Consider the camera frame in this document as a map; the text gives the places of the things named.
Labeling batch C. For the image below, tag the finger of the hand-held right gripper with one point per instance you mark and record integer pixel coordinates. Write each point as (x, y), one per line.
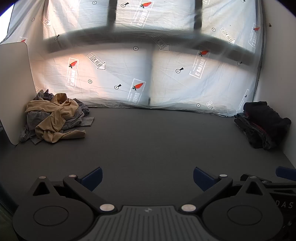
(277, 185)
(286, 173)

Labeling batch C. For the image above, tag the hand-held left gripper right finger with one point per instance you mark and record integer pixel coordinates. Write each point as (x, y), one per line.
(203, 179)

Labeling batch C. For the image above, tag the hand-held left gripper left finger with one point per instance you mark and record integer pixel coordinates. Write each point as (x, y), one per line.
(92, 179)

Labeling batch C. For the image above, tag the tan long-sleeved shirt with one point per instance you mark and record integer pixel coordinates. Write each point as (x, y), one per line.
(57, 115)

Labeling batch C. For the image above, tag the black folded garment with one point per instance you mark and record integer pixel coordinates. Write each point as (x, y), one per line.
(266, 115)

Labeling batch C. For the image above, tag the grey crumpled shirt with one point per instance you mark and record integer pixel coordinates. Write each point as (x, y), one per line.
(74, 120)

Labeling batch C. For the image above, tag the dark plaid shirt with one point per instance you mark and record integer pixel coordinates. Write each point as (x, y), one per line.
(84, 109)

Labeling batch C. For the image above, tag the printed translucent curtain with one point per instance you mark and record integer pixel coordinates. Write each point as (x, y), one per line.
(173, 88)

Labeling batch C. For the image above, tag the white divider board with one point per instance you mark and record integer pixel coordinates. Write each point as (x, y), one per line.
(13, 92)

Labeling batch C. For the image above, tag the dark window frame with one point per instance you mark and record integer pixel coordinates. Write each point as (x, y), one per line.
(138, 36)

